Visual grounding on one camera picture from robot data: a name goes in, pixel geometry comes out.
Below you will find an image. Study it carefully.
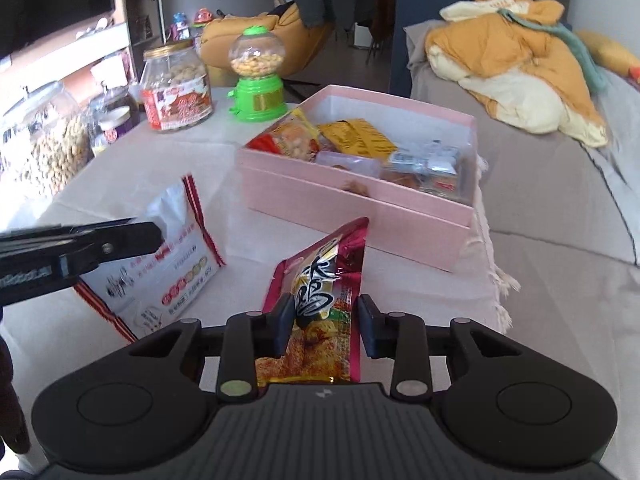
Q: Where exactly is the white wall shelf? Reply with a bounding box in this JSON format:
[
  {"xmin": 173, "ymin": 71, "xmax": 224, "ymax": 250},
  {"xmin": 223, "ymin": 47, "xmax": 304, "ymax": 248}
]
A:
[{"xmin": 0, "ymin": 22, "xmax": 135, "ymax": 116}]

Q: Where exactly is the white snack bag red border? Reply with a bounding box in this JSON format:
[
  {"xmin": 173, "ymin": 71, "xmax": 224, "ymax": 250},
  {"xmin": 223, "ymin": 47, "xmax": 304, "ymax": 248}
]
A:
[{"xmin": 75, "ymin": 175, "xmax": 226, "ymax": 343}]

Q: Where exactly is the black television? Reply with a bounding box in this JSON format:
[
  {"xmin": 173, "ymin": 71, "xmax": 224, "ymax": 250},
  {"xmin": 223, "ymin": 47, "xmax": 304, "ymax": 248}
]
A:
[{"xmin": 0, "ymin": 0, "xmax": 115, "ymax": 61}]

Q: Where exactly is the yellow beanbag chair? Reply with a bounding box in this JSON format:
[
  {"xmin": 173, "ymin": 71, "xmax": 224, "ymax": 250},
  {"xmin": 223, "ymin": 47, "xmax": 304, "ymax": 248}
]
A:
[{"xmin": 200, "ymin": 2, "xmax": 336, "ymax": 68}]

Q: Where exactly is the pink cardboard box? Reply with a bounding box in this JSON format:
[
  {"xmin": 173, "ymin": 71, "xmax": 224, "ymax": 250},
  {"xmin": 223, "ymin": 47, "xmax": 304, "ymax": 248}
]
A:
[{"xmin": 236, "ymin": 85, "xmax": 483, "ymax": 273}]

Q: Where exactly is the small jar with purple lid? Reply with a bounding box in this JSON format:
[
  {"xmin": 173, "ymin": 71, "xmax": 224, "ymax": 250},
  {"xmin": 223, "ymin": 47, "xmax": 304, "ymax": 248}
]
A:
[{"xmin": 89, "ymin": 87, "xmax": 141, "ymax": 156}]

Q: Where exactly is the blue snack packet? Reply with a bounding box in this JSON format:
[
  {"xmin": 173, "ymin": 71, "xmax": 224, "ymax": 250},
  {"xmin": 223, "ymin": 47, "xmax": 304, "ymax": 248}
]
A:
[{"xmin": 387, "ymin": 141, "xmax": 463, "ymax": 197}]

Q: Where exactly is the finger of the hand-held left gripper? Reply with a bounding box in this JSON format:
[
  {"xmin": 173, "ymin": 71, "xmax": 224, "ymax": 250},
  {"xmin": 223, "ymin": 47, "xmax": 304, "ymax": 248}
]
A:
[
  {"xmin": 0, "ymin": 217, "xmax": 138, "ymax": 248},
  {"xmin": 60, "ymin": 222, "xmax": 165, "ymax": 277}
]

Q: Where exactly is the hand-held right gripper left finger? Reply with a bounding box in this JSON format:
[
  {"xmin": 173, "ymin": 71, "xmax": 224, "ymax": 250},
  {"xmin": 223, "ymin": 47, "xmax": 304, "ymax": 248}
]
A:
[{"xmin": 129, "ymin": 294, "xmax": 296, "ymax": 403}]

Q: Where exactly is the blue toy figure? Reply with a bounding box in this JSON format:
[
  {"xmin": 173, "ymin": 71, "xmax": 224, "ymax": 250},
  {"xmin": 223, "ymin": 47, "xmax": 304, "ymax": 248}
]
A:
[{"xmin": 171, "ymin": 12, "xmax": 194, "ymax": 42}]

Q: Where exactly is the glass jar with red label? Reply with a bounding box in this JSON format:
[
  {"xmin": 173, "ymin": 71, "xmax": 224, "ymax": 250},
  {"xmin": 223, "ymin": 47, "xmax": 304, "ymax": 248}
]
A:
[{"xmin": 140, "ymin": 42, "xmax": 215, "ymax": 132}]

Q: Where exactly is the yellow snack packet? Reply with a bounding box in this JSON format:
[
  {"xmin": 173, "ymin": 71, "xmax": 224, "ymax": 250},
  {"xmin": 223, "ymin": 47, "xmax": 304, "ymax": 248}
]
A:
[{"xmin": 320, "ymin": 119, "xmax": 397, "ymax": 162}]

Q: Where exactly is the large glass jar of peanuts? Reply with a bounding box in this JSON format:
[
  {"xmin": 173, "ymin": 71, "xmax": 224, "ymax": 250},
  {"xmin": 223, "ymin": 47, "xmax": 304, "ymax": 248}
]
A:
[{"xmin": 0, "ymin": 81, "xmax": 93, "ymax": 198}]

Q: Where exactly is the dark red snack packet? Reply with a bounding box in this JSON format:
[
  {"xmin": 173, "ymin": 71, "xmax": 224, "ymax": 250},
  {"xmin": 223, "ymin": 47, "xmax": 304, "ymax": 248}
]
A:
[{"xmin": 255, "ymin": 217, "xmax": 371, "ymax": 386}]

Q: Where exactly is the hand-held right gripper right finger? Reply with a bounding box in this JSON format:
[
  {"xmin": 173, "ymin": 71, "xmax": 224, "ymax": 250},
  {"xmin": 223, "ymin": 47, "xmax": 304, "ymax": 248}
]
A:
[{"xmin": 354, "ymin": 294, "xmax": 511, "ymax": 402}]

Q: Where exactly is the orange packet of nuts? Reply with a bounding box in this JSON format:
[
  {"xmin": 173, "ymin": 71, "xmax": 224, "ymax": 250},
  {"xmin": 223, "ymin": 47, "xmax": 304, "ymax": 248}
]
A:
[{"xmin": 246, "ymin": 109, "xmax": 322, "ymax": 162}]

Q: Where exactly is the teal cloth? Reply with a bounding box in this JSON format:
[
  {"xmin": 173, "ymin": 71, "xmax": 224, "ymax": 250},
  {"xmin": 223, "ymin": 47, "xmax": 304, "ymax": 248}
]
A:
[{"xmin": 500, "ymin": 7, "xmax": 606, "ymax": 93}]

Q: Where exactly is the orange and cream quilt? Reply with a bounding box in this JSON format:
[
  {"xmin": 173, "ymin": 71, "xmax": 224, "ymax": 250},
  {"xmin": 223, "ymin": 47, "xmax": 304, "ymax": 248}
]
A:
[{"xmin": 425, "ymin": 0, "xmax": 608, "ymax": 148}]

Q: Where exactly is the green candy dispenser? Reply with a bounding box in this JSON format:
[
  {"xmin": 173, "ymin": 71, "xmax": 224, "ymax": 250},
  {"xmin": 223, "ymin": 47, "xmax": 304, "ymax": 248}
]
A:
[{"xmin": 227, "ymin": 27, "xmax": 287, "ymax": 123}]

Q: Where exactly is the grey sofa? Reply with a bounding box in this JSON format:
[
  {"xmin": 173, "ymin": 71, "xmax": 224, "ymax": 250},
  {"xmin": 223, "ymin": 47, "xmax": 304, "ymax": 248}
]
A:
[{"xmin": 405, "ymin": 20, "xmax": 640, "ymax": 480}]

